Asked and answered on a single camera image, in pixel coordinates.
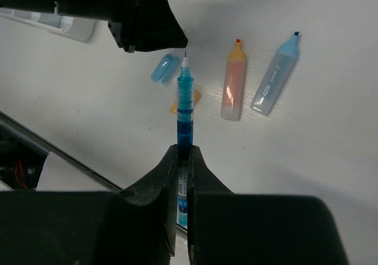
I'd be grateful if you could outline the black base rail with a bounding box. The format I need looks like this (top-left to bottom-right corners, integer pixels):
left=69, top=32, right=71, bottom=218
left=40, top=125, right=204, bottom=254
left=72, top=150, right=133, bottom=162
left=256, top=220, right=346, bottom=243
left=1, top=113, right=122, bottom=192

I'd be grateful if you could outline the light blue highlighter cap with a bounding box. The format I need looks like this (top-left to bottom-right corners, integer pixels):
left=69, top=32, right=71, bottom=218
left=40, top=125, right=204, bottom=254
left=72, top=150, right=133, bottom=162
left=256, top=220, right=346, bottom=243
left=151, top=54, right=179, bottom=85

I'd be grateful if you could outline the white divided plastic tray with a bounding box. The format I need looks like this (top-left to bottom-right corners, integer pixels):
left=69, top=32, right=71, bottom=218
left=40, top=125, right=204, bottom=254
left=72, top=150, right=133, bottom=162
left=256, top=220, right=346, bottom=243
left=1, top=8, right=96, bottom=42

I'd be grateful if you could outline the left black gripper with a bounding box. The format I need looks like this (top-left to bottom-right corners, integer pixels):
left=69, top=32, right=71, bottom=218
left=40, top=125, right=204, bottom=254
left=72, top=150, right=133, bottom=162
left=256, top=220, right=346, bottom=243
left=1, top=0, right=188, bottom=53

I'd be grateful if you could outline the orange highlighter cap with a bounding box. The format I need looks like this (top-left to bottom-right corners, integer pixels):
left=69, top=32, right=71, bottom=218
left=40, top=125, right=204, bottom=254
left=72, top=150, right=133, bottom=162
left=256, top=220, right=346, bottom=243
left=170, top=90, right=201, bottom=114

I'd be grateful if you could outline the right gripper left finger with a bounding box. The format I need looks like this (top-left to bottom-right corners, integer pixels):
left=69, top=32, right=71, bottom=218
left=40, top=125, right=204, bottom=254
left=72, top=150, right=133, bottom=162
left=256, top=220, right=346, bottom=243
left=1, top=145, right=178, bottom=264

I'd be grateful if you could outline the teal pen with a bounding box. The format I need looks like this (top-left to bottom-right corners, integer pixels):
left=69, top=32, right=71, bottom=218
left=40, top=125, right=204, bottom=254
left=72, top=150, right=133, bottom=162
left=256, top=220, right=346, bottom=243
left=177, top=56, right=194, bottom=227

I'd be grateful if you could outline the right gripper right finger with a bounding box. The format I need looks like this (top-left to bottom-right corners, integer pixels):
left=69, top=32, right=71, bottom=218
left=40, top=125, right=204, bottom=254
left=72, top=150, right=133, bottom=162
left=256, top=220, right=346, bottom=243
left=188, top=146, right=348, bottom=264

